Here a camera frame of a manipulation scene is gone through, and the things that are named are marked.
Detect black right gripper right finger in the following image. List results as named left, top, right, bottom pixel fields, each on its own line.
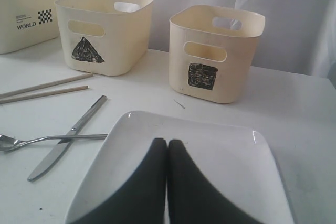
left=167, top=139, right=260, bottom=223

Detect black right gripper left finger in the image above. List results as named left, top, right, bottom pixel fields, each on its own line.
left=73, top=138, right=167, bottom=223

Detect wooden chopstick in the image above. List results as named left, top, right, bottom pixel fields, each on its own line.
left=1, top=86, right=89, bottom=104
left=1, top=73, right=94, bottom=99

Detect steel spoon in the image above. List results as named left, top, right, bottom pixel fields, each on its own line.
left=1, top=134, right=108, bottom=152

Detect white square plate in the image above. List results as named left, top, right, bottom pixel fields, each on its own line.
left=65, top=111, right=294, bottom=223

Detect steel table knife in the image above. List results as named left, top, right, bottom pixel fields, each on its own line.
left=27, top=95, right=107, bottom=182

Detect cream bin with square mark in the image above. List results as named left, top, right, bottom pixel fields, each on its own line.
left=169, top=5, right=265, bottom=104

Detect cream bin with triangle mark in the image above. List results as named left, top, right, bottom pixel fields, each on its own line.
left=55, top=0, right=154, bottom=76

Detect cream bin with circle mark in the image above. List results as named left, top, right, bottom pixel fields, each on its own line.
left=1, top=0, right=59, bottom=54

